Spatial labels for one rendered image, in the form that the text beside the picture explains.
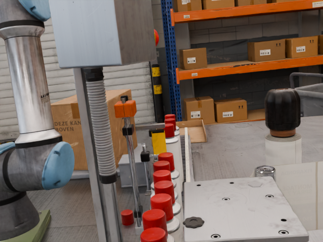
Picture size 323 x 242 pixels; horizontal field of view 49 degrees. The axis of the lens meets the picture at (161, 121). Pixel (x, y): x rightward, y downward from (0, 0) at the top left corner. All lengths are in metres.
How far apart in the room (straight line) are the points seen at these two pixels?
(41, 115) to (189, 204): 0.60
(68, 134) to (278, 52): 3.81
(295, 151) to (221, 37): 4.59
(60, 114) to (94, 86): 0.81
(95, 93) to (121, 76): 4.51
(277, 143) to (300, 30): 4.94
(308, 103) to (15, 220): 2.55
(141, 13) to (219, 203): 0.36
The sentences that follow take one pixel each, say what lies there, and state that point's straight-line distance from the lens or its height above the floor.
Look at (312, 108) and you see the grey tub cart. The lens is 3.12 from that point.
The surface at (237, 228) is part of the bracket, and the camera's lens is 0.35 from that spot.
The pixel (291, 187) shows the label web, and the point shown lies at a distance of 0.75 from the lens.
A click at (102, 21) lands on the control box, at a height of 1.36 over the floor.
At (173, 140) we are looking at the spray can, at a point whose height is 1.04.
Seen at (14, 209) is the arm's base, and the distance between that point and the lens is 1.03.
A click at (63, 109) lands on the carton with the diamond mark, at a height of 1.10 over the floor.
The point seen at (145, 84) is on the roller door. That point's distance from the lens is 5.15.
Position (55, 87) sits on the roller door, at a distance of 5.23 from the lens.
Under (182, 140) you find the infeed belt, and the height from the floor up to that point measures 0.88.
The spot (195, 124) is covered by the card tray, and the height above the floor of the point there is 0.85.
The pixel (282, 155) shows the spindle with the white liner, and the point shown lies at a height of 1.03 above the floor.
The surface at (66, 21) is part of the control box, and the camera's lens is 0.68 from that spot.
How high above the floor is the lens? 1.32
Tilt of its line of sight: 13 degrees down
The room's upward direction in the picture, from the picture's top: 6 degrees counter-clockwise
